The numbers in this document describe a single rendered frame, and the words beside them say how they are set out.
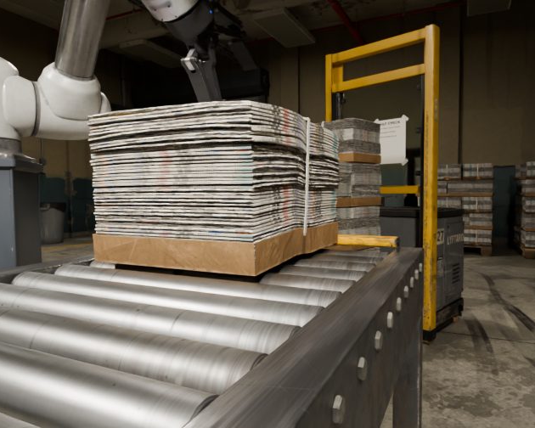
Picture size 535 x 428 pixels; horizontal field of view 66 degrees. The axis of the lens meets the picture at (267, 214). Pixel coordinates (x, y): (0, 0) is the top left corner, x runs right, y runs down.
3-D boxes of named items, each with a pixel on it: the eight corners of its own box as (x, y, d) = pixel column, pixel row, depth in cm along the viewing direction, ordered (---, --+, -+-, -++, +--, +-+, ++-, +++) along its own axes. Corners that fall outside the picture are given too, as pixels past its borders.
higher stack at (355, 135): (295, 347, 240) (295, 125, 233) (326, 335, 262) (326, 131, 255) (352, 366, 213) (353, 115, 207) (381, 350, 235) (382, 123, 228)
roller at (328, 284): (103, 255, 73) (79, 261, 69) (368, 276, 53) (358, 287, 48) (105, 282, 74) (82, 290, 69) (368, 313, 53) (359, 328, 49)
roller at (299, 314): (23, 311, 60) (42, 281, 63) (335, 368, 40) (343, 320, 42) (-5, 295, 56) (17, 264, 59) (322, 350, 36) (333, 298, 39)
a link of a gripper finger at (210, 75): (213, 35, 65) (208, 35, 64) (227, 106, 69) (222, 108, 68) (193, 39, 67) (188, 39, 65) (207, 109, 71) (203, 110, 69)
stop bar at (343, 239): (218, 237, 102) (218, 229, 102) (400, 245, 83) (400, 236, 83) (211, 239, 99) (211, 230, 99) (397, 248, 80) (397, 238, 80)
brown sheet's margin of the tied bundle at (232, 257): (160, 244, 78) (159, 222, 78) (301, 253, 66) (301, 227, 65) (92, 261, 64) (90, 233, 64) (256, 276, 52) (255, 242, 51)
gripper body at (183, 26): (168, -13, 64) (199, 33, 71) (152, 27, 61) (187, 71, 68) (208, -25, 60) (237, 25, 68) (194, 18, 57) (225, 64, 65)
